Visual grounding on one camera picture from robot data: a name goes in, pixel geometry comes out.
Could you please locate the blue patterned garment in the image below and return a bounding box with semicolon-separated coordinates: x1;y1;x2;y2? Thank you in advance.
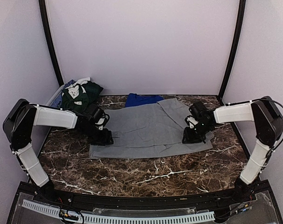
48;79;77;110

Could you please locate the grey plastic laundry basket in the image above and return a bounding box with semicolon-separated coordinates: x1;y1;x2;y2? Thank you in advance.
44;85;65;110

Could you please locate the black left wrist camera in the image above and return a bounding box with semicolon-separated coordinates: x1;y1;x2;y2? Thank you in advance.
84;104;110;130

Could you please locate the blue printed t-shirt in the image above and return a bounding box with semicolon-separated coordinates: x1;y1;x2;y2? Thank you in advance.
125;93;164;107

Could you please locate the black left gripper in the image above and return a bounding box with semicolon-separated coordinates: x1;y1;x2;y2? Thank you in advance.
81;124;113;145

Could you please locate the dark garment under pile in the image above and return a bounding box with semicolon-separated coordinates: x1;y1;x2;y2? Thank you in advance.
82;81;104;104

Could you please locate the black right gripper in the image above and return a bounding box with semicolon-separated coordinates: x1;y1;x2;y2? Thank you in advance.
182;121;212;143

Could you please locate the black frame post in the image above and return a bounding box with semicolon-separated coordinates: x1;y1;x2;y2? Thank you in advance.
38;0;64;86
218;0;246;101

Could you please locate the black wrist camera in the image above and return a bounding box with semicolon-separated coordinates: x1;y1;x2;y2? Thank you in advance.
184;101;207;129
84;104;110;130

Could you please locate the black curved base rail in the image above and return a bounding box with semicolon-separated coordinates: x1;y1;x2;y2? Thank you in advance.
16;181;270;211

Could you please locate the dark green white garment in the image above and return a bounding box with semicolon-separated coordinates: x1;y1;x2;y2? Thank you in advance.
62;84;89;112

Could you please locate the right black frame post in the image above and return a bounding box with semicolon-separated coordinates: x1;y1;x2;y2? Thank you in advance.
218;0;246;101

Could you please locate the grey button shirt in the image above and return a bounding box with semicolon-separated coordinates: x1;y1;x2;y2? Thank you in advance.
89;98;213;159

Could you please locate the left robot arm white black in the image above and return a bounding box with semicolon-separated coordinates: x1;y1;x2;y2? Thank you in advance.
2;98;113;203

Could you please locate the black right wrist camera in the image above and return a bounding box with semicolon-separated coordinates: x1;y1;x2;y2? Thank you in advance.
184;101;207;129

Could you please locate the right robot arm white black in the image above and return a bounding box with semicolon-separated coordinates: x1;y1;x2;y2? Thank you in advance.
182;96;283;203

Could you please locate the white slotted cable duct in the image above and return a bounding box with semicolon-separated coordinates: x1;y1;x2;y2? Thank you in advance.
21;199;215;224

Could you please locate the left black frame post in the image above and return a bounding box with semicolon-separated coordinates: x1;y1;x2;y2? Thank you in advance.
38;0;64;86

